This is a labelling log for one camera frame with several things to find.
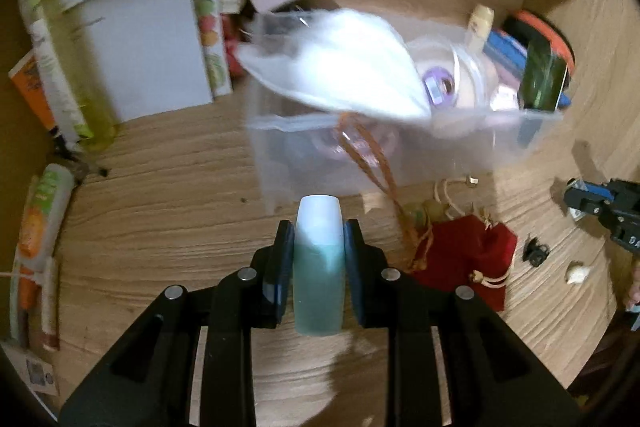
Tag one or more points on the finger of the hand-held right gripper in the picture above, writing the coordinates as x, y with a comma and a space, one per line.
587, 202

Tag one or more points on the small white shell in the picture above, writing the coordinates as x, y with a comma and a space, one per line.
575, 273

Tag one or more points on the stack of snack packets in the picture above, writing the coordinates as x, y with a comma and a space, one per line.
217, 32

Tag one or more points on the long white carton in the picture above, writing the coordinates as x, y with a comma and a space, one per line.
30, 377

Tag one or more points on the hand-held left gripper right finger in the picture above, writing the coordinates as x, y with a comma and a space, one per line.
354, 267

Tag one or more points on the clear plastic storage box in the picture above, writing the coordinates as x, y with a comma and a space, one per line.
460, 147

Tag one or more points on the teal and white tube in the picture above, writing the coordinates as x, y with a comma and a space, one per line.
319, 267

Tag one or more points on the yellow spray bottle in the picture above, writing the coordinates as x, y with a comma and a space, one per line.
75, 72

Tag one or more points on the blue pencil case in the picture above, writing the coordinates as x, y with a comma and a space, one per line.
505, 52

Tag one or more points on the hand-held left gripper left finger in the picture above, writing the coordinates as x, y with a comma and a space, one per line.
282, 267

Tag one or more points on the orange sunscreen tube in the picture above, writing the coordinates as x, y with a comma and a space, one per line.
32, 92

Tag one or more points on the person's right hand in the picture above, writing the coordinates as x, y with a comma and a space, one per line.
635, 292

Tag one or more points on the white printed tube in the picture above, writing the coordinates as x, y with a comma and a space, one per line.
55, 82

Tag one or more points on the orange marker pen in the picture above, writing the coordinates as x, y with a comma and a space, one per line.
22, 307

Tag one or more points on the black and orange round case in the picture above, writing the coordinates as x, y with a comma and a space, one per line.
545, 27

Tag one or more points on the brown lip balm stick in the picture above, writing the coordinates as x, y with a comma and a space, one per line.
50, 307

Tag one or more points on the cream lotion bottle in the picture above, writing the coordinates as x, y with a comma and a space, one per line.
480, 24

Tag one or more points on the white paper sheets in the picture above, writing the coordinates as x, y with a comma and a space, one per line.
145, 37

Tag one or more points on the black metal clip tool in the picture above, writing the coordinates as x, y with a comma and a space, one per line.
75, 157

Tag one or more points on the small black clip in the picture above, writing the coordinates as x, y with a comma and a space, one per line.
536, 252

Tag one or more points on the orange and green tube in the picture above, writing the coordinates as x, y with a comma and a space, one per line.
42, 212

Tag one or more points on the dark green glass bottle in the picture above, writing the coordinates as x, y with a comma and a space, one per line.
542, 79

